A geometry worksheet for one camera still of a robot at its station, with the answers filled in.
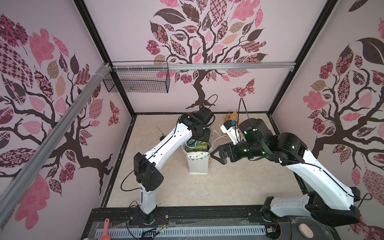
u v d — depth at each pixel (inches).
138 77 37.3
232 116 42.3
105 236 26.8
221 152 19.2
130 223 28.1
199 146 32.8
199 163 29.7
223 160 19.3
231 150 19.7
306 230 27.0
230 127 20.1
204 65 37.3
